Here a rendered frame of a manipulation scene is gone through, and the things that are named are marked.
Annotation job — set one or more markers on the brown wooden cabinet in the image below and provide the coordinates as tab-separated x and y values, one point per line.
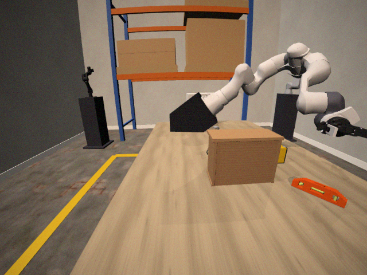
242	156

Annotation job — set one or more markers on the orange torpedo spirit level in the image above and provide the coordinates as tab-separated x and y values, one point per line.
320	190

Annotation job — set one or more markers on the yellow tape measure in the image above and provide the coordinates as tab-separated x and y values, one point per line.
282	154

